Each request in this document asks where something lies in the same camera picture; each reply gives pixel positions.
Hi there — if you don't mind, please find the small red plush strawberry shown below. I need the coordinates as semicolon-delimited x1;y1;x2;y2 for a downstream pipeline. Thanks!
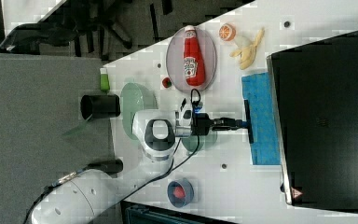
161;77;172;89

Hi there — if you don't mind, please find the grey round plate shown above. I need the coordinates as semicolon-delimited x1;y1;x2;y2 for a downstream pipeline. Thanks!
166;27;217;93

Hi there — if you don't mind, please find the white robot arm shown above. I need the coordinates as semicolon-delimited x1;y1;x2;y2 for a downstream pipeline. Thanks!
30;109;252;224

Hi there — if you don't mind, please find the plush orange slice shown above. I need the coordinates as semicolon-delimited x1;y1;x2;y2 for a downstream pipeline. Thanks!
219;23;236;41

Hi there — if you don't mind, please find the teal round cup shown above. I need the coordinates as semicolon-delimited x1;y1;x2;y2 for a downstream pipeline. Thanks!
182;132;217;155

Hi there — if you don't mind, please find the green perforated colander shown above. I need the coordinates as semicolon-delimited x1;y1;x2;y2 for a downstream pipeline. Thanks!
120;82;158;140

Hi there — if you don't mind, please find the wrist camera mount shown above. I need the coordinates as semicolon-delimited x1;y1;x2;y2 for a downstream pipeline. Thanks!
175;98;203;126

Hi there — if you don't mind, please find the blue bowl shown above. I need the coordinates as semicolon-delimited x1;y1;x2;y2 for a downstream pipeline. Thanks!
167;178;194;208

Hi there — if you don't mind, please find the green plush bottle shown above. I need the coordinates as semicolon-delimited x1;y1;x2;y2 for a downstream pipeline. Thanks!
100;68;110;92

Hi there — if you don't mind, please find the black office chair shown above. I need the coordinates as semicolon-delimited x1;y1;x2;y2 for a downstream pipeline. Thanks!
0;0;132;52

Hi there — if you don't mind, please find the red strawberry in bowl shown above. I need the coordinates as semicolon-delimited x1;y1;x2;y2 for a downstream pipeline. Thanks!
172;186;186;199

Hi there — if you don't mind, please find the plush peeled banana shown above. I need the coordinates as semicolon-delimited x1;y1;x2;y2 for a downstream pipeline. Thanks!
229;28;265;70

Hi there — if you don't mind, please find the red plush ketchup bottle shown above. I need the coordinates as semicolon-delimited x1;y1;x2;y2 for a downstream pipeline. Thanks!
183;25;205;86

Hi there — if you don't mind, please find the black cylinder cup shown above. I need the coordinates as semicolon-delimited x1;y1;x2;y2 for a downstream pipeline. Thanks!
80;94;120;119

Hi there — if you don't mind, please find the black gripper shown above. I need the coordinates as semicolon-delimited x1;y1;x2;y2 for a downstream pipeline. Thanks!
192;113;246;136

